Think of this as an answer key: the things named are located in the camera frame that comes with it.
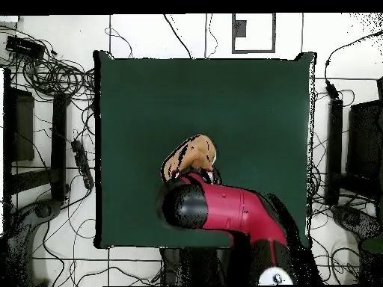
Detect grey stand base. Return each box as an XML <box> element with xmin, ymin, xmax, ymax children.
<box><xmin>330</xmin><ymin>204</ymin><xmax>382</xmax><ymax>241</ymax></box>
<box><xmin>5</xmin><ymin>198</ymin><xmax>62</xmax><ymax>286</ymax></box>

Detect thin black cable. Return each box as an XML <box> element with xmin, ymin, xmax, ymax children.
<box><xmin>203</xmin><ymin>13</ymin><xmax>218</xmax><ymax>60</ymax></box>
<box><xmin>162</xmin><ymin>13</ymin><xmax>194</xmax><ymax>60</ymax></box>

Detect black power strip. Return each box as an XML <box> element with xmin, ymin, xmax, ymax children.
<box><xmin>70</xmin><ymin>139</ymin><xmax>95</xmax><ymax>191</ymax></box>

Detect tangled black cables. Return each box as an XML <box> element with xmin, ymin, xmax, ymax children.
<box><xmin>0</xmin><ymin>26</ymin><xmax>96</xmax><ymax>101</ymax></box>

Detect black plug with cable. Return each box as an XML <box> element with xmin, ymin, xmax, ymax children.
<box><xmin>324</xmin><ymin>29</ymin><xmax>383</xmax><ymax>100</ymax></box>

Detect grey square frame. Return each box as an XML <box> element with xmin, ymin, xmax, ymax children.
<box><xmin>231</xmin><ymin>13</ymin><xmax>277</xmax><ymax>54</ymax></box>

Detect black frame stand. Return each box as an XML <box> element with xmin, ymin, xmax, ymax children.
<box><xmin>2</xmin><ymin>67</ymin><xmax>71</xmax><ymax>204</ymax></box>
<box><xmin>324</xmin><ymin>75</ymin><xmax>383</xmax><ymax>207</ymax></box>

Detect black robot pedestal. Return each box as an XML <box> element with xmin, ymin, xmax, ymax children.
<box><xmin>159</xmin><ymin>247</ymin><xmax>231</xmax><ymax>286</ymax></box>

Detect black rectangular box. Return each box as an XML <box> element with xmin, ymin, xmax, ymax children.
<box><xmin>4</xmin><ymin>35</ymin><xmax>46</xmax><ymax>60</ymax></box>

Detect dark green table cloth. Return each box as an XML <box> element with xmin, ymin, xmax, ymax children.
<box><xmin>93</xmin><ymin>49</ymin><xmax>317</xmax><ymax>250</ymax></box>

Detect orange terry towel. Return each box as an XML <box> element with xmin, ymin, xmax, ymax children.
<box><xmin>160</xmin><ymin>133</ymin><xmax>218</xmax><ymax>183</ymax></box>

